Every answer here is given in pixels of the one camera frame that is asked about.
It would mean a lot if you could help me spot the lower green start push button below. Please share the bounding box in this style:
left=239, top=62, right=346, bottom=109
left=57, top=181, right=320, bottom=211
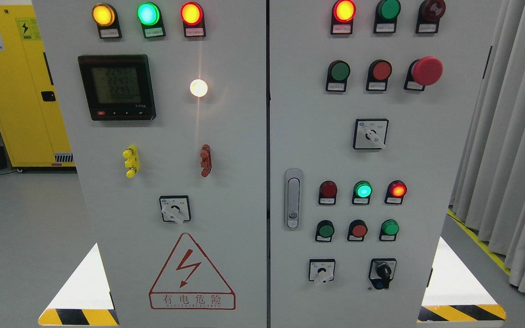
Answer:
left=315, top=220, right=335, bottom=242

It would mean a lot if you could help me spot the lower red push button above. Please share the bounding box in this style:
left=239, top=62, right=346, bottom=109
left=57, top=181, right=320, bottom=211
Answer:
left=347, top=220, right=367, bottom=241

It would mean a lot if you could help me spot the red push button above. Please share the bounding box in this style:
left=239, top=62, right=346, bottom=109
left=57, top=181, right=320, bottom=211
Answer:
left=347, top=220, right=367, bottom=241
left=365, top=59, right=392, bottom=92

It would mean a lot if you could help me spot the upper green push button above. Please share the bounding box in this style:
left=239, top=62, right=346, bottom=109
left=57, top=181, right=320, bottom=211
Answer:
left=325, top=60, right=350, bottom=92

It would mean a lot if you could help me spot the lower right green push button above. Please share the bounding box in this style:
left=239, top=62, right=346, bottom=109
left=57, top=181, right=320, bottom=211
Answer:
left=379, top=219, right=400, bottom=241

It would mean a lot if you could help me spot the upper red push button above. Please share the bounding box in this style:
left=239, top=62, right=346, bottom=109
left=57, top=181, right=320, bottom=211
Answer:
left=365, top=59, right=392, bottom=92

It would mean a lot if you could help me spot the red emergency stop mushroom button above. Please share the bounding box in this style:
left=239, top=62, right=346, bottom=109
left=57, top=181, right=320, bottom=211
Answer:
left=403, top=56, right=443, bottom=91

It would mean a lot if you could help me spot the grey electrical control cabinet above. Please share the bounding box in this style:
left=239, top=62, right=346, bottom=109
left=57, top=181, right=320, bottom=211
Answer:
left=33, top=0, right=504, bottom=328

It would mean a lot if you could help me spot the red terminal connector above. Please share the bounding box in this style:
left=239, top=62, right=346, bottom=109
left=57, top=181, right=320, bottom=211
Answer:
left=200, top=144, right=212, bottom=177

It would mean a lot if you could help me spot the lower left red indicator lamp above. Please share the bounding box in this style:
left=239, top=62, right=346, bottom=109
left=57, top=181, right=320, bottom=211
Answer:
left=318, top=180, right=338, bottom=205

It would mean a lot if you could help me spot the red indicator lamp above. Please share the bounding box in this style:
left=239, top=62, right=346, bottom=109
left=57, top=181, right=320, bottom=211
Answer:
left=180, top=1, right=206, bottom=38
left=318, top=180, right=338, bottom=205
left=330, top=0, right=356, bottom=35
left=385, top=180, right=407, bottom=205

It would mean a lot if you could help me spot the white glowing indicator lamp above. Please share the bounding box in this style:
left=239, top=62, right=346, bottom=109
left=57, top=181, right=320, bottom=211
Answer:
left=189, top=79, right=209, bottom=98

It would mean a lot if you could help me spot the lower middle green indicator lamp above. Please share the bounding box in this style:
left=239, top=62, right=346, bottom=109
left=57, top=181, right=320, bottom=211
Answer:
left=351, top=180, right=373, bottom=205

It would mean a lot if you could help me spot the green indicator lamp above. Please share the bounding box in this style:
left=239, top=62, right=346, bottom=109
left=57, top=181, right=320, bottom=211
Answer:
left=351, top=180, right=373, bottom=205
left=137, top=2, right=166, bottom=39
left=373, top=0, right=401, bottom=34

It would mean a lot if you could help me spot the yellow terminal connector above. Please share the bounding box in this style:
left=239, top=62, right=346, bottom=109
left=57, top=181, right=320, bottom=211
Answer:
left=122, top=144, right=140, bottom=179

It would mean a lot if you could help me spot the lower right red indicator lamp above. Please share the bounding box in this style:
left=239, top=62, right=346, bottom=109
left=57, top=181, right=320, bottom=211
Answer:
left=385, top=180, right=407, bottom=205

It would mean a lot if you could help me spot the red electrical danger warning sticker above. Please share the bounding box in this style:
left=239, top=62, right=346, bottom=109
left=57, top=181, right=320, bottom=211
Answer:
left=149, top=233, right=236, bottom=311

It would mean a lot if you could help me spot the black digital power meter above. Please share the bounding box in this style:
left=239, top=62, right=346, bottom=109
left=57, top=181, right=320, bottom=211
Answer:
left=78, top=54, right=156, bottom=121

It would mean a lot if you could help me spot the red indicator lamp top left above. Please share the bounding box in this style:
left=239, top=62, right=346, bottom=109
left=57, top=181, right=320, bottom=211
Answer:
left=180, top=1, right=206, bottom=38

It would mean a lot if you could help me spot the red indicator lamp top right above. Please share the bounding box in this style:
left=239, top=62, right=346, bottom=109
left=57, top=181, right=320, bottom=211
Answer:
left=330, top=0, right=356, bottom=35

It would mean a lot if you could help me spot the green indicator lamp top left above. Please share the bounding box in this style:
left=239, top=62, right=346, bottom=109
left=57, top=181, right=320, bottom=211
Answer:
left=137, top=2, right=166, bottom=39

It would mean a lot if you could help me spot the green indicator lamp top right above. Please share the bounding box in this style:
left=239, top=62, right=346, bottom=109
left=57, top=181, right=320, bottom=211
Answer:
left=373, top=0, right=401, bottom=34

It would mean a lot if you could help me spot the yellow indicator lamp top left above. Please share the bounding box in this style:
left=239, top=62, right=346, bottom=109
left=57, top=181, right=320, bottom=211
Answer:
left=92, top=3, right=122, bottom=39

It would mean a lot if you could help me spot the dark red buzzer lamp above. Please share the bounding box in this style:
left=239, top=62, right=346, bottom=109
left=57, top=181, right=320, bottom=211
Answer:
left=415, top=0, right=446, bottom=34

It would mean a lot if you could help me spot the grey curtain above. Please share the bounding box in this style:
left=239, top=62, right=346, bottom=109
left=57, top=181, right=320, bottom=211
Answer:
left=450, top=0, right=525, bottom=293

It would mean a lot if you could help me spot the yellow safety storage cabinet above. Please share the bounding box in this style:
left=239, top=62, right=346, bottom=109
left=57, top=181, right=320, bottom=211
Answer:
left=0, top=5, right=75, bottom=169

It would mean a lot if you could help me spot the grey cabinet door handle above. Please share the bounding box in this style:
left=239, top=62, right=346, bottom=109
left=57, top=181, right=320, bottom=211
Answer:
left=284, top=169, right=303, bottom=229

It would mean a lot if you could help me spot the left door rotary selector switch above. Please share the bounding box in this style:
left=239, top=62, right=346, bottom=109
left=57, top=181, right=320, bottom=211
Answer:
left=159, top=195, right=191, bottom=224

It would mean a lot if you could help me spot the upper right rotary selector switch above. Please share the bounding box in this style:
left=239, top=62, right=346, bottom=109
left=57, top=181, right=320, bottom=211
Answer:
left=352, top=118, right=388, bottom=150

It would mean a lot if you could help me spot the bottom left rotary selector switch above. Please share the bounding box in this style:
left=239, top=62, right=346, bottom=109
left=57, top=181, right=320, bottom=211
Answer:
left=308, top=259, right=335, bottom=285

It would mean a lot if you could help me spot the black key selector switch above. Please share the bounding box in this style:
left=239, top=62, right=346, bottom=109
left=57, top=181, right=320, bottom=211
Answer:
left=368, top=258, right=396, bottom=289

